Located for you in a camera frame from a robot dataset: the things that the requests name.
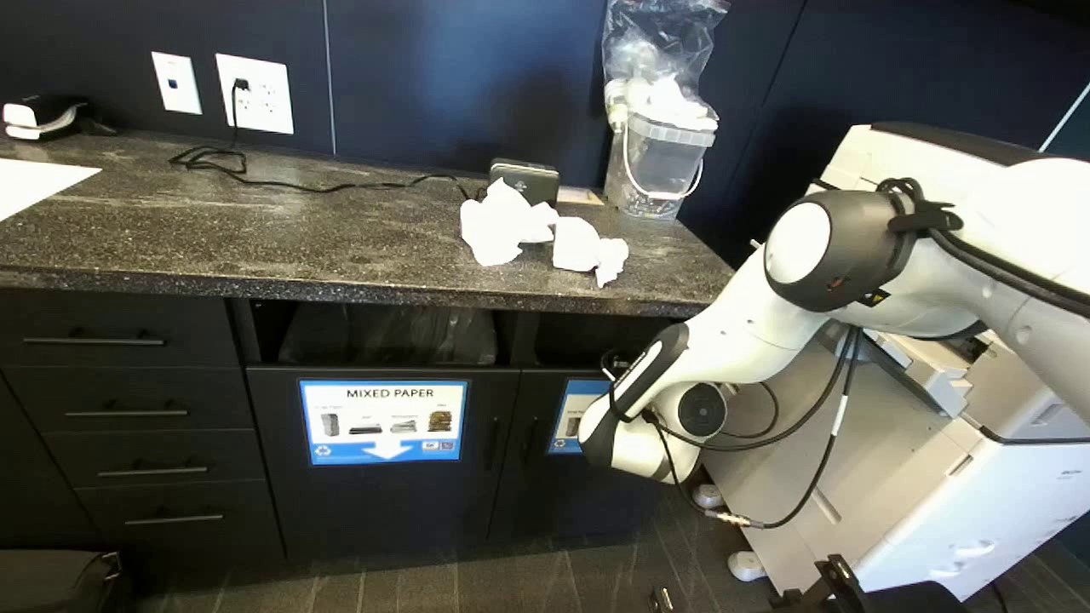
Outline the dark grey small box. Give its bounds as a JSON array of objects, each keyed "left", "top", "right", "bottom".
[{"left": 490, "top": 160, "right": 558, "bottom": 206}]

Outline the large white office printer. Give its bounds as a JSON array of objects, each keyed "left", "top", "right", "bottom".
[{"left": 692, "top": 117, "right": 1090, "bottom": 602}]

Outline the white data outlet plate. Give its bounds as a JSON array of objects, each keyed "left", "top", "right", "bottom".
[{"left": 151, "top": 52, "right": 203, "bottom": 117}]

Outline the black power cord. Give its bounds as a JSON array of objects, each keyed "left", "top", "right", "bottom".
[{"left": 169, "top": 78, "right": 493, "bottom": 199}]

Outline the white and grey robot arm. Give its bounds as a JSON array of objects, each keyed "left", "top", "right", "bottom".
[{"left": 578, "top": 123, "right": 1090, "bottom": 483}]

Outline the left mixed paper bin label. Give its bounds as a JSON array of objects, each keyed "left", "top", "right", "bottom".
[{"left": 299, "top": 379, "right": 471, "bottom": 468}]

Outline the white sheet of paper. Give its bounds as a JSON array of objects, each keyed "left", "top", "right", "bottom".
[{"left": 0, "top": 160, "right": 97, "bottom": 220}]

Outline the black cabinet with drawers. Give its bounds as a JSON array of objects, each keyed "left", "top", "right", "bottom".
[{"left": 0, "top": 135, "right": 728, "bottom": 565}]

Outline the right mixed paper bin label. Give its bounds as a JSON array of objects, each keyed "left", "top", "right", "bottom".
[{"left": 550, "top": 379, "right": 607, "bottom": 456}]

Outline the white stapler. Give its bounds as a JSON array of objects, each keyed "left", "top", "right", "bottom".
[{"left": 5, "top": 102, "right": 81, "bottom": 142}]

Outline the clear plastic bag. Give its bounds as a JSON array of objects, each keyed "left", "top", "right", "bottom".
[{"left": 599, "top": 0, "right": 728, "bottom": 131}]

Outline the clear plastic bucket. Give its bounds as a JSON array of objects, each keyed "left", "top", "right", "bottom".
[{"left": 603, "top": 110, "right": 718, "bottom": 217}]

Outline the white power outlet plate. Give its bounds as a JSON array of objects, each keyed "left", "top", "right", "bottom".
[{"left": 214, "top": 56, "right": 292, "bottom": 135}]

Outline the mixed paper bin label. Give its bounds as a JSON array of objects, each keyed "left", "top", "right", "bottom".
[
  {"left": 550, "top": 379, "right": 607, "bottom": 456},
  {"left": 299, "top": 379, "right": 471, "bottom": 468}
]

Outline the large crumpled white paper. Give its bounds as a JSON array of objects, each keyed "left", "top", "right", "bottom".
[{"left": 459, "top": 181, "right": 558, "bottom": 267}]

